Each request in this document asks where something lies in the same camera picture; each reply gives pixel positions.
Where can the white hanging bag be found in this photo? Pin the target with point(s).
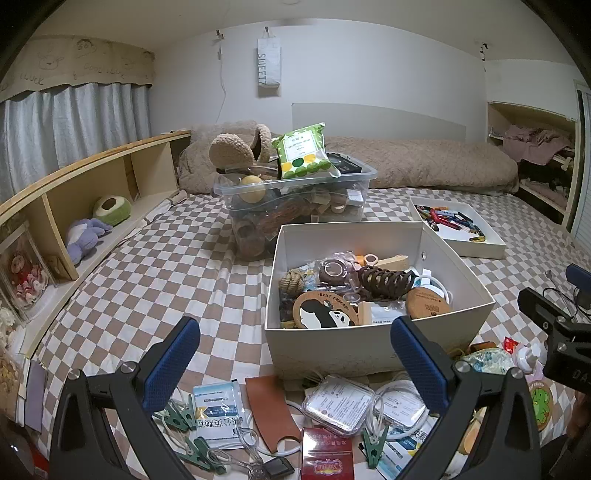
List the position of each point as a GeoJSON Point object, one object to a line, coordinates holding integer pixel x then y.
{"type": "Point", "coordinates": [268, 64]}

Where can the floral fabric pouch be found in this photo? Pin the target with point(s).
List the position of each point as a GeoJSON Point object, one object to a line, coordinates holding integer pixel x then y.
{"type": "Point", "coordinates": [489, 361]}

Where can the built-in closet shelf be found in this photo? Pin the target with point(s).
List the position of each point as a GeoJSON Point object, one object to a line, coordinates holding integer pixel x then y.
{"type": "Point", "coordinates": [508, 110]}

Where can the red sachet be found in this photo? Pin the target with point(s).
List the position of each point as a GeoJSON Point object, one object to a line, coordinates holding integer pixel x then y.
{"type": "Point", "coordinates": [509, 345]}

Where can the green elephant coaster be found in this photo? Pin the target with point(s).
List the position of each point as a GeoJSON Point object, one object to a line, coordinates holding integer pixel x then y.
{"type": "Point", "coordinates": [540, 401]}

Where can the purple notebook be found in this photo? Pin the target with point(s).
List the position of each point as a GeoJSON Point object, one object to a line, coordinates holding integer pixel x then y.
{"type": "Point", "coordinates": [37, 397]}

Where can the small black screen device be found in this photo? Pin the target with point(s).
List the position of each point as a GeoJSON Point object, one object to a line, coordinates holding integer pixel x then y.
{"type": "Point", "coordinates": [278, 467]}

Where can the brown leather sleeve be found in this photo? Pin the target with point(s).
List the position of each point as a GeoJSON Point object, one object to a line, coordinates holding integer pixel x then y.
{"type": "Point", "coordinates": [482, 346]}
{"type": "Point", "coordinates": [268, 406]}

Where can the clear plastic storage bin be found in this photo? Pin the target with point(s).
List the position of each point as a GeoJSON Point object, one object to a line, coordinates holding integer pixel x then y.
{"type": "Point", "coordinates": [258, 205]}

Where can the framed bear picture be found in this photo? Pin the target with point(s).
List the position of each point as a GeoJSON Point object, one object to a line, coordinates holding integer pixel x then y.
{"type": "Point", "coordinates": [23, 277]}

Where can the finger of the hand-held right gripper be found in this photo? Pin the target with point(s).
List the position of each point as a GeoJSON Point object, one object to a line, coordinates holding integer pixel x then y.
{"type": "Point", "coordinates": [538, 307]}
{"type": "Point", "coordinates": [581, 274]}

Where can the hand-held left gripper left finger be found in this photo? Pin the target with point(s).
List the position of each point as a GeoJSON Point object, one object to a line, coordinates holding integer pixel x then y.
{"type": "Point", "coordinates": [171, 364]}

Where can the pile of colourful pens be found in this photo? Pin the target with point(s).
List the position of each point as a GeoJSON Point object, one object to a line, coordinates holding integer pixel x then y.
{"type": "Point", "coordinates": [438, 217]}

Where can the beige fluffy blanket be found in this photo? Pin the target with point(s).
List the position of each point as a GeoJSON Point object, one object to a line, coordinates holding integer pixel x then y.
{"type": "Point", "coordinates": [415, 161]}

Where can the beige curtain valance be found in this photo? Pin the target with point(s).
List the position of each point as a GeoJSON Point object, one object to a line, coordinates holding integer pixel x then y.
{"type": "Point", "coordinates": [92, 60]}

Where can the black wall hook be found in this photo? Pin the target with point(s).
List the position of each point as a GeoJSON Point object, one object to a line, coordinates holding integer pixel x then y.
{"type": "Point", "coordinates": [484, 50]}

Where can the white pump bottle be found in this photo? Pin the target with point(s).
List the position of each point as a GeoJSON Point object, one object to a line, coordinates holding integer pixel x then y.
{"type": "Point", "coordinates": [526, 357]}

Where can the purple plush toy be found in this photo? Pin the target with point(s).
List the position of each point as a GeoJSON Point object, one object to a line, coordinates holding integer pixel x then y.
{"type": "Point", "coordinates": [85, 237]}

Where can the wooden bedside shelf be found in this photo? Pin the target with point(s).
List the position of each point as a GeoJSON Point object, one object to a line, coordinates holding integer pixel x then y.
{"type": "Point", "coordinates": [92, 177]}

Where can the brown tape roll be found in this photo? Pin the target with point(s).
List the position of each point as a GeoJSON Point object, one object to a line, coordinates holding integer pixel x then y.
{"type": "Point", "coordinates": [333, 272]}

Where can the green dotted packet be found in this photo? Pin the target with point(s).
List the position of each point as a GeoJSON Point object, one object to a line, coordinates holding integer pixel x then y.
{"type": "Point", "coordinates": [300, 152]}

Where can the wooden block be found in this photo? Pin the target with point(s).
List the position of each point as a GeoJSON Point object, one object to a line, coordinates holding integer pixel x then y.
{"type": "Point", "coordinates": [392, 264]}

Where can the grey curtain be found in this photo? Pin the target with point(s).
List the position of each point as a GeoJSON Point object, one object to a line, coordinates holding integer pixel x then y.
{"type": "Point", "coordinates": [92, 120]}

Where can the round panda coaster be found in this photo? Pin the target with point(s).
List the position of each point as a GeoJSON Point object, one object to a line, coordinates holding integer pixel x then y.
{"type": "Point", "coordinates": [323, 314]}

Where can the round cork coaster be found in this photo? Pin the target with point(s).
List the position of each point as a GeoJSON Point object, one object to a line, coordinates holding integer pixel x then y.
{"type": "Point", "coordinates": [429, 302]}

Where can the pink clothes pile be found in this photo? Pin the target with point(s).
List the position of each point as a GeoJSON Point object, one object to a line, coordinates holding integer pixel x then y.
{"type": "Point", "coordinates": [531, 143]}

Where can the white shallow tray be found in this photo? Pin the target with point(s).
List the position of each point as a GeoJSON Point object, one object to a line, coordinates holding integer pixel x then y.
{"type": "Point", "coordinates": [482, 249]}

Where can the avocado plush toy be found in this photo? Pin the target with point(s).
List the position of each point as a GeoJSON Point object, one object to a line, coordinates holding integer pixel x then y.
{"type": "Point", "coordinates": [113, 210]}

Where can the brown hair claw clip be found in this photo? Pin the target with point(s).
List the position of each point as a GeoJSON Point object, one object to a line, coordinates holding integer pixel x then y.
{"type": "Point", "coordinates": [385, 280]}

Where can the white headboard panel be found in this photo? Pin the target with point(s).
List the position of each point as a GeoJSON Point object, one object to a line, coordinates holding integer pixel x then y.
{"type": "Point", "coordinates": [392, 120]}

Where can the brown fuzzy slippers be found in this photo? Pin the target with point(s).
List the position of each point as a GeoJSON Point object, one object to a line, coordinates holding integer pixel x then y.
{"type": "Point", "coordinates": [231, 150]}

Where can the yellow ball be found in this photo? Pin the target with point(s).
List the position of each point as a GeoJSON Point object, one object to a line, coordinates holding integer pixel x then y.
{"type": "Point", "coordinates": [251, 189]}

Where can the black box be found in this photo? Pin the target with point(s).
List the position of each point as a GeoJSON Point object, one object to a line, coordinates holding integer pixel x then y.
{"type": "Point", "coordinates": [345, 164]}

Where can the clear plastic case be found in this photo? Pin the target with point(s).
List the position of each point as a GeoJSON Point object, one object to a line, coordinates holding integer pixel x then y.
{"type": "Point", "coordinates": [339, 404]}
{"type": "Point", "coordinates": [399, 406]}

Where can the red box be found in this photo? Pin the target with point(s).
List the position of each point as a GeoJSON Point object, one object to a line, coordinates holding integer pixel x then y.
{"type": "Point", "coordinates": [328, 454]}

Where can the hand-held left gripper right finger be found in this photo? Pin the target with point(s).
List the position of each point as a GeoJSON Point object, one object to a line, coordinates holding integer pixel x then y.
{"type": "Point", "coordinates": [418, 364]}

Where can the blue white medicine sachet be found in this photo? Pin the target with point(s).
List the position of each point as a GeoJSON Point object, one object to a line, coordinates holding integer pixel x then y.
{"type": "Point", "coordinates": [214, 406]}
{"type": "Point", "coordinates": [406, 451]}

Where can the white cardboard box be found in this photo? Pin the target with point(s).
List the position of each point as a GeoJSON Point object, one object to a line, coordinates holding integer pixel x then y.
{"type": "Point", "coordinates": [323, 350]}

